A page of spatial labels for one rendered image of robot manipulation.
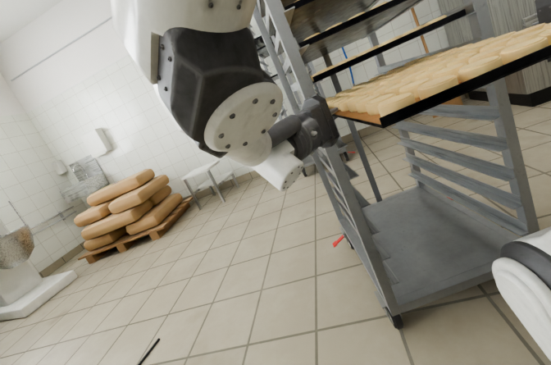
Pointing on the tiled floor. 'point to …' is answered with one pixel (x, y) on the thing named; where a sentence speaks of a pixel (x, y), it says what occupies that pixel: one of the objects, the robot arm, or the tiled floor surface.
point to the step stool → (208, 180)
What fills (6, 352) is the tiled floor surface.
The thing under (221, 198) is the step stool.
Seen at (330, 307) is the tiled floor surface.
